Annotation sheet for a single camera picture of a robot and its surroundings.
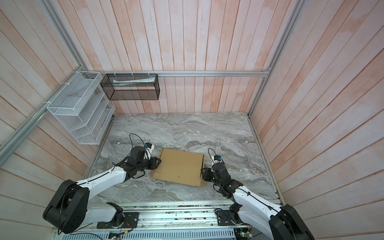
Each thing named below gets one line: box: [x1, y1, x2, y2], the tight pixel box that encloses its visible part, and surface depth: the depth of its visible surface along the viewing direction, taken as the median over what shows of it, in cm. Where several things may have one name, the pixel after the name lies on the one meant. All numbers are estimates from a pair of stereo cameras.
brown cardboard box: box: [150, 148, 206, 187], surface depth 89 cm
